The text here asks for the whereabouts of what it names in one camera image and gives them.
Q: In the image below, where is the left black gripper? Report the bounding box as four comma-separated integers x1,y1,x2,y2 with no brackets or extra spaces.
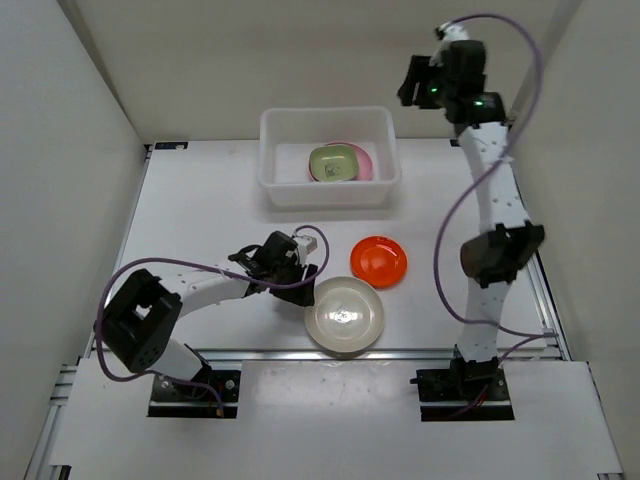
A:
268,257,317,307

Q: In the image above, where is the green square panda dish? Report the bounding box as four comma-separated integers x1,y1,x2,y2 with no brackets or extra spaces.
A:
308,144,360,183

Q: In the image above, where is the pink round plate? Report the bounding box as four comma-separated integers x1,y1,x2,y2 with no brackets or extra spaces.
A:
322,142,374,181

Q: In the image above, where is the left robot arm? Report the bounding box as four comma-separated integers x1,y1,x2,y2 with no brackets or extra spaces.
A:
94,225,329,400

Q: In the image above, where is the translucent white plastic bin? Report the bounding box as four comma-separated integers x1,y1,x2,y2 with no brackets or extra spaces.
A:
257,106,401,210

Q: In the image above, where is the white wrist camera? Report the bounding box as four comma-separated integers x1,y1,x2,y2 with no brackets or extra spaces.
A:
430,22,469,66
292,235,318,265

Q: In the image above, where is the orange round plate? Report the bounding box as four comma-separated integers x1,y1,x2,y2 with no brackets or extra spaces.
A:
349,236,408,289

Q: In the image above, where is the cream round bowl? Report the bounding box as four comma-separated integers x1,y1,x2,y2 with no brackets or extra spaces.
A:
304,276,385,354

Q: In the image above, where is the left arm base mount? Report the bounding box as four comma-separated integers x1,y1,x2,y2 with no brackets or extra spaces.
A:
147,369,241,419

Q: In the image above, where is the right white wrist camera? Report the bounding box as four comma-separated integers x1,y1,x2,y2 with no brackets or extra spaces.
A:
430,22,469,66

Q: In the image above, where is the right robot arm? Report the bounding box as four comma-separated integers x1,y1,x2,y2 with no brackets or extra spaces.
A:
398,40,545,400

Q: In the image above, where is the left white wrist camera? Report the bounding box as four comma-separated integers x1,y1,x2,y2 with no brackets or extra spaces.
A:
292,235,318,265

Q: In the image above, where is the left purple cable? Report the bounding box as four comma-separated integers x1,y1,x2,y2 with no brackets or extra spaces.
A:
93,225,330,419

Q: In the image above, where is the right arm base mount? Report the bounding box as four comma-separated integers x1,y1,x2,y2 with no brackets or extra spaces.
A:
409,369,515,423

